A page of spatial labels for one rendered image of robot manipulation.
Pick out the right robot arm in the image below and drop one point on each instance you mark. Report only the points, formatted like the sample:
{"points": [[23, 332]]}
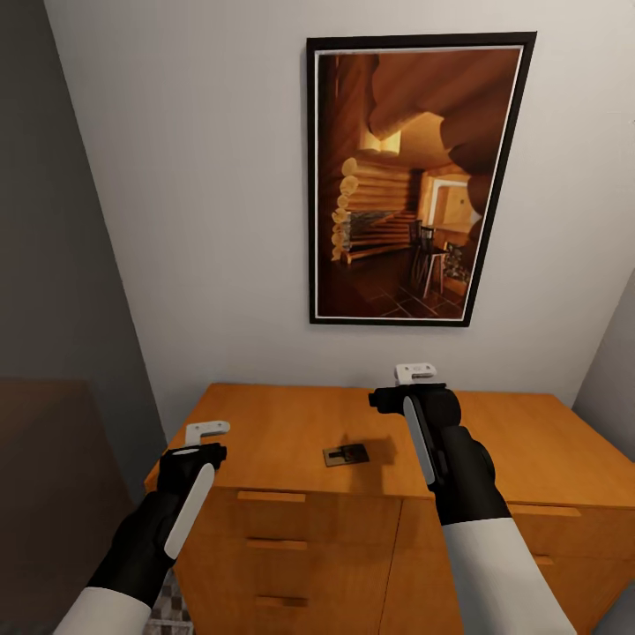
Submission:
{"points": [[500, 589]]}

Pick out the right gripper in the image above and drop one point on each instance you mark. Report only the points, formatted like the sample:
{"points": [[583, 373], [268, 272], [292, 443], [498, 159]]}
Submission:
{"points": [[387, 399]]}

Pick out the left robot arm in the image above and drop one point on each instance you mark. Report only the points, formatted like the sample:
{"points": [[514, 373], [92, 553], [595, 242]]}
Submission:
{"points": [[126, 585]]}

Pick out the mousetrap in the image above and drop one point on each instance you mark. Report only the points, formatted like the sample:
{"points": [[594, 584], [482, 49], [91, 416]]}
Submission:
{"points": [[347, 455]]}

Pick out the cabinet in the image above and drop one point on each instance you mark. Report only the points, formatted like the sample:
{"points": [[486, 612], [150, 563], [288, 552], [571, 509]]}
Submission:
{"points": [[285, 545]]}

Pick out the door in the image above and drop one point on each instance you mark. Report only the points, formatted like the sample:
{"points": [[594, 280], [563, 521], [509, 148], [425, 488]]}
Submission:
{"points": [[80, 430]]}

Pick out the picture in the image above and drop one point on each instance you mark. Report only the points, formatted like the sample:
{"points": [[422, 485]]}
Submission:
{"points": [[409, 137]]}

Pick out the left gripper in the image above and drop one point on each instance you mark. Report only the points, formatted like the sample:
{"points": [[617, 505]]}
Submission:
{"points": [[213, 452]]}

